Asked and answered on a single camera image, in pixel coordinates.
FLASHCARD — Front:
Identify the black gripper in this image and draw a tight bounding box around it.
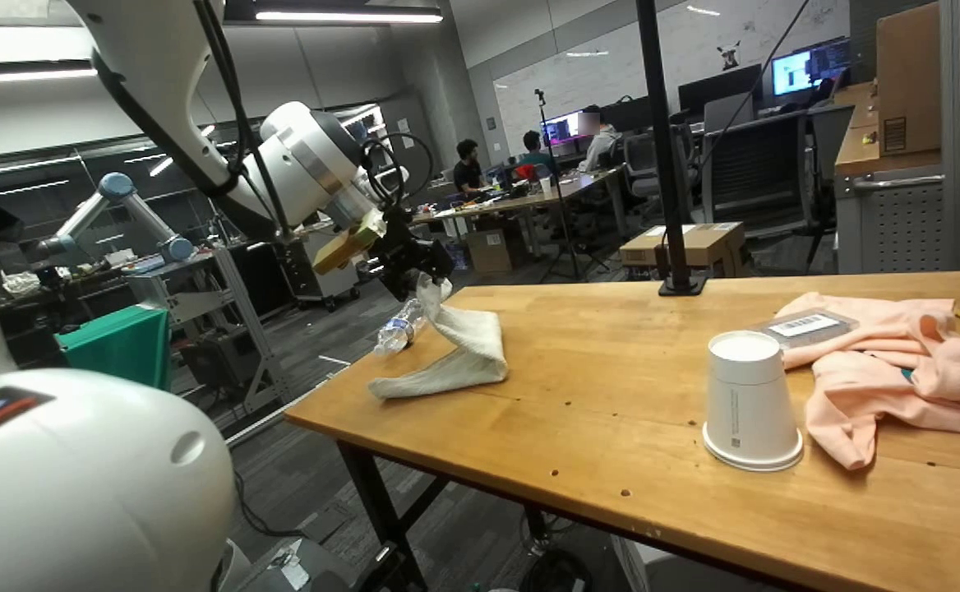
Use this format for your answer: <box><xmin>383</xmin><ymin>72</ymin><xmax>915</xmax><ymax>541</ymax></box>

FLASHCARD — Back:
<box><xmin>373</xmin><ymin>209</ymin><xmax>457</xmax><ymax>306</ymax></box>

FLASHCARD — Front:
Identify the white terry towel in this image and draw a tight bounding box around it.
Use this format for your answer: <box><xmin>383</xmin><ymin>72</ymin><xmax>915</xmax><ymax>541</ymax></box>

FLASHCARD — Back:
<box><xmin>364</xmin><ymin>271</ymin><xmax>513</xmax><ymax>404</ymax></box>

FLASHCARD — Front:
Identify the clear plastic water bottle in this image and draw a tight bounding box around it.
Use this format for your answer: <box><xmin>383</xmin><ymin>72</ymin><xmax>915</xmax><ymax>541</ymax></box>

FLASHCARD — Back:
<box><xmin>371</xmin><ymin>292</ymin><xmax>441</xmax><ymax>358</ymax></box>

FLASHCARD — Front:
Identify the white rolling cabinet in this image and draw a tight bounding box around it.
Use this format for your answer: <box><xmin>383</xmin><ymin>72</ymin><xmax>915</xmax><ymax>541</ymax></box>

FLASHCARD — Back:
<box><xmin>268</xmin><ymin>222</ymin><xmax>357</xmax><ymax>306</ymax></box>

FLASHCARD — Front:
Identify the person in dark shirt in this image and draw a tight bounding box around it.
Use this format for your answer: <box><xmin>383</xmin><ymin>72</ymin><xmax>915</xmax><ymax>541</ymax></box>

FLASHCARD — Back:
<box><xmin>451</xmin><ymin>134</ymin><xmax>491</xmax><ymax>197</ymax></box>

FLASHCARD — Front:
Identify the long wooden office desk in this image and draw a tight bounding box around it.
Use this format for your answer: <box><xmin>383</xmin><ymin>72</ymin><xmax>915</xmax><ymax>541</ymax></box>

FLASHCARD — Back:
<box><xmin>411</xmin><ymin>162</ymin><xmax>629</xmax><ymax>241</ymax></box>

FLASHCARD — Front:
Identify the person in blue shirt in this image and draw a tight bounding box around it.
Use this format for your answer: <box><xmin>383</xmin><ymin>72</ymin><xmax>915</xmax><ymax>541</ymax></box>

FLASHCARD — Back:
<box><xmin>515</xmin><ymin>129</ymin><xmax>563</xmax><ymax>184</ymax></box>

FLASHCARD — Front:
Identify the grey metal shelf cart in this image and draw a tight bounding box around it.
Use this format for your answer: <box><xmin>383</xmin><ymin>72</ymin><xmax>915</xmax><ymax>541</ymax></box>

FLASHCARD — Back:
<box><xmin>127</xmin><ymin>243</ymin><xmax>291</xmax><ymax>429</ymax></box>

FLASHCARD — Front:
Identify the small lit monitor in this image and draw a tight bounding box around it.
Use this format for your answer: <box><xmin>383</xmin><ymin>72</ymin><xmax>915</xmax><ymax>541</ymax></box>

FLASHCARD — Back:
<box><xmin>541</xmin><ymin>108</ymin><xmax>590</xmax><ymax>144</ymax></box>

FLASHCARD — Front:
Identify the person in grey shirt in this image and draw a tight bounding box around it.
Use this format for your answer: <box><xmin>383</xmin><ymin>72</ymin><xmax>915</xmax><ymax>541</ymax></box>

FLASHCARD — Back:
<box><xmin>573</xmin><ymin>101</ymin><xmax>629</xmax><ymax>175</ymax></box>

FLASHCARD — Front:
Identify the short ceiling light bar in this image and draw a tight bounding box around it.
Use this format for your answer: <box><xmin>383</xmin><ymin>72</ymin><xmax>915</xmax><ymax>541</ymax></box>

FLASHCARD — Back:
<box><xmin>252</xmin><ymin>7</ymin><xmax>447</xmax><ymax>28</ymax></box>

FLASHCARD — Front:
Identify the black pole stand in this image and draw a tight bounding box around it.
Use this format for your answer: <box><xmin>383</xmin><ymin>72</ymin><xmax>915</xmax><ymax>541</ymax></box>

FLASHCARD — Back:
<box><xmin>631</xmin><ymin>0</ymin><xmax>710</xmax><ymax>298</ymax></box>

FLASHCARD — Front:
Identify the small wooden stool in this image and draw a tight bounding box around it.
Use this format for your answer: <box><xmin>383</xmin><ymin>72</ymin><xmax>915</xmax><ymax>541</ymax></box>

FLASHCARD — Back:
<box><xmin>618</xmin><ymin>217</ymin><xmax>750</xmax><ymax>277</ymax></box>

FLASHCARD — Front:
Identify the green bin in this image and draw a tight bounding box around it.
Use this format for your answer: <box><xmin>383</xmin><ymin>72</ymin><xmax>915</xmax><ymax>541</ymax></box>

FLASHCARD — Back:
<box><xmin>52</xmin><ymin>302</ymin><xmax>175</xmax><ymax>390</ymax></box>

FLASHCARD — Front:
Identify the white paper cup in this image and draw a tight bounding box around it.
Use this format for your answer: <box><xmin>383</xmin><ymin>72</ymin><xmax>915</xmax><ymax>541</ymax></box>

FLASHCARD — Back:
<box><xmin>699</xmin><ymin>325</ymin><xmax>807</xmax><ymax>473</ymax></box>

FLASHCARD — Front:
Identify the white labelled card packet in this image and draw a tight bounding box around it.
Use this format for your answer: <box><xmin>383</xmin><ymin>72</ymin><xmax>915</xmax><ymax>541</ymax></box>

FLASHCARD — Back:
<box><xmin>767</xmin><ymin>308</ymin><xmax>859</xmax><ymax>345</ymax></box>

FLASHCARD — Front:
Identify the lit computer monitor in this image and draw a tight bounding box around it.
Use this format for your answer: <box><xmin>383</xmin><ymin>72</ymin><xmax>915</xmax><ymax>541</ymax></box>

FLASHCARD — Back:
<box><xmin>769</xmin><ymin>41</ymin><xmax>853</xmax><ymax>105</ymax></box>

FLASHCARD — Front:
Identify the long ceiling light panel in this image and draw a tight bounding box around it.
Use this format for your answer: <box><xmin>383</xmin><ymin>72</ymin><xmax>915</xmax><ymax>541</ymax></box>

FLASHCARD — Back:
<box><xmin>0</xmin><ymin>61</ymin><xmax>103</xmax><ymax>88</ymax></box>

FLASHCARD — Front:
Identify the pink cloth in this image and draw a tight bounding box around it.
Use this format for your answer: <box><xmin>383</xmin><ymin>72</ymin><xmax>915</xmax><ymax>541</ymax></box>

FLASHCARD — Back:
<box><xmin>769</xmin><ymin>287</ymin><xmax>960</xmax><ymax>473</ymax></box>

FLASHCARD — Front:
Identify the white perforated cabinet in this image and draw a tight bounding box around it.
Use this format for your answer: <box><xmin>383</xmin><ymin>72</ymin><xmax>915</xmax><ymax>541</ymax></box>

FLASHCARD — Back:
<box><xmin>834</xmin><ymin>150</ymin><xmax>960</xmax><ymax>277</ymax></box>

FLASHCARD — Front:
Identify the large cardboard box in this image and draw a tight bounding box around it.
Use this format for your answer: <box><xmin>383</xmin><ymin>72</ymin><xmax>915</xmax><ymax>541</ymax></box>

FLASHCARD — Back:
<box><xmin>870</xmin><ymin>0</ymin><xmax>960</xmax><ymax>158</ymax></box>

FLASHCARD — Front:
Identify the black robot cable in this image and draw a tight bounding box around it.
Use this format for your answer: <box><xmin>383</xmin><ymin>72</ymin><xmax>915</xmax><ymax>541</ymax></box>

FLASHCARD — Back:
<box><xmin>88</xmin><ymin>0</ymin><xmax>441</xmax><ymax>241</ymax></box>

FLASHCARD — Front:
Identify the grey metal post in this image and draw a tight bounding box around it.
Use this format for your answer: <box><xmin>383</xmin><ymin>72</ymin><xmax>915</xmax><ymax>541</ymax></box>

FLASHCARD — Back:
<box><xmin>932</xmin><ymin>0</ymin><xmax>960</xmax><ymax>271</ymax></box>

